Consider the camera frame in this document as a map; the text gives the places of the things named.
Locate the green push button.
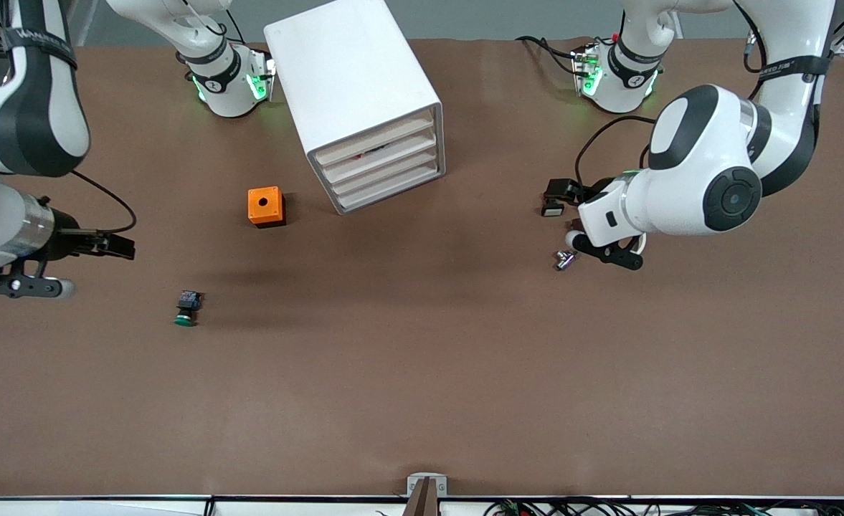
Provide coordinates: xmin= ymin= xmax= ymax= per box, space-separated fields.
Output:
xmin=175 ymin=290 xmax=202 ymax=328

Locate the white plastic drawer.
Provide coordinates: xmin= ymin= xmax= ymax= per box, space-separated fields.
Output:
xmin=314 ymin=113 xmax=437 ymax=167
xmin=334 ymin=163 xmax=442 ymax=212
xmin=327 ymin=147 xmax=440 ymax=196
xmin=320 ymin=130 xmax=438 ymax=182

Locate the left arm base connector plate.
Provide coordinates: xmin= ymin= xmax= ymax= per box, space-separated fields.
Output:
xmin=571 ymin=42 xmax=603 ymax=97

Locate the right arm base connector plate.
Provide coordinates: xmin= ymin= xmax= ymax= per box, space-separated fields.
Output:
xmin=248 ymin=47 xmax=278 ymax=102

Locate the orange button box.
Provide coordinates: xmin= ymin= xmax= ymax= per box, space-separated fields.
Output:
xmin=247 ymin=186 xmax=286 ymax=229

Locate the white drawer cabinet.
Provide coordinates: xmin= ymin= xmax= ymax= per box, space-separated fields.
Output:
xmin=264 ymin=0 xmax=446 ymax=216

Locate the brown table mat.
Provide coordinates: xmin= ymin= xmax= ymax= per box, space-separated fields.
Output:
xmin=0 ymin=37 xmax=844 ymax=499

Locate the black left arm base cable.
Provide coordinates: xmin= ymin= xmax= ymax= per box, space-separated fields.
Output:
xmin=516 ymin=34 xmax=582 ymax=76

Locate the white table edge rail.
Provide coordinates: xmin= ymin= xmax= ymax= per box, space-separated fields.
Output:
xmin=0 ymin=494 xmax=844 ymax=516

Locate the tangled cable bundle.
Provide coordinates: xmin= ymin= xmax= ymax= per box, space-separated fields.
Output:
xmin=483 ymin=498 xmax=844 ymax=516

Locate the grey metal bracket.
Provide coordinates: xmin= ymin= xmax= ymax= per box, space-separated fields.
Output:
xmin=407 ymin=473 xmax=448 ymax=498

